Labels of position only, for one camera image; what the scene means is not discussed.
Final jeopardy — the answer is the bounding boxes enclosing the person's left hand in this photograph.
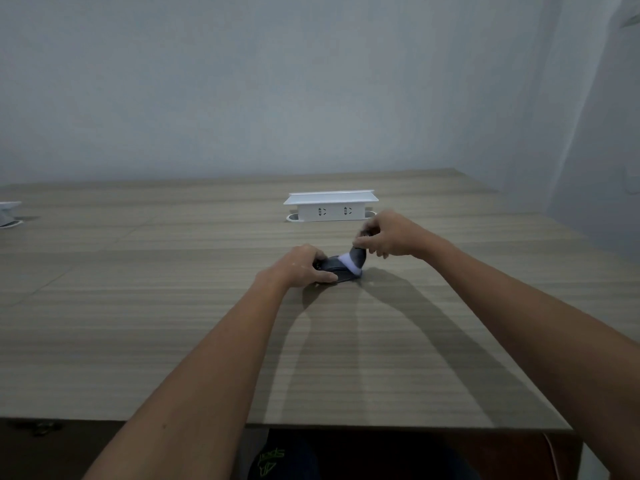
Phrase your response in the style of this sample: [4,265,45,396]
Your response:
[256,244,340,291]

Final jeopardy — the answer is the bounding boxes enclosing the orange cable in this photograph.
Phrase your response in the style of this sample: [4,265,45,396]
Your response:
[542,432,563,480]

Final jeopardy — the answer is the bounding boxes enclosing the person's left forearm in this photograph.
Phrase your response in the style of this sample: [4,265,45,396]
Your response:
[81,273,293,480]

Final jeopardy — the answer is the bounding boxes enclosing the person's right forearm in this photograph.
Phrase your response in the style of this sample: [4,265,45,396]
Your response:
[419,240,640,480]

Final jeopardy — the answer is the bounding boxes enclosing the white pop-up power socket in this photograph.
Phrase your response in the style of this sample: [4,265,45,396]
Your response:
[283,189,379,224]
[0,201,25,229]

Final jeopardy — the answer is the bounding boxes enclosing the dark grey sock white band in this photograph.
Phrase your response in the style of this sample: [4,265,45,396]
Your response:
[313,246,369,286]

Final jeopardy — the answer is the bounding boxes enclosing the black bracket under table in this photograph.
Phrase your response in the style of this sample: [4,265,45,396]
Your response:
[12,420,65,437]

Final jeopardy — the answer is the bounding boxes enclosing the person's right hand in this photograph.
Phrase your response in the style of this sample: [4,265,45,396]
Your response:
[352,210,442,261]

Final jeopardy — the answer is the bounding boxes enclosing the dark shorts with green print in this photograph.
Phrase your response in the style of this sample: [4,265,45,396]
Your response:
[247,429,482,480]

